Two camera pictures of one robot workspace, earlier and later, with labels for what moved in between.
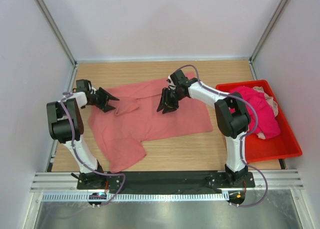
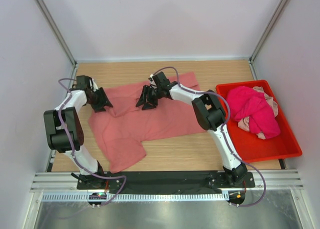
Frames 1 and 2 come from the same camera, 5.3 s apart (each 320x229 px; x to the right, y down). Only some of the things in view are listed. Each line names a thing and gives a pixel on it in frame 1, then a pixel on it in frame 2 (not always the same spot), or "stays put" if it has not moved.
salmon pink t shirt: x=136 y=119 stays put
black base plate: x=122 y=182 stays put
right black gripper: x=171 y=96 -> x=150 y=95
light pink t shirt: x=273 y=103 stays put
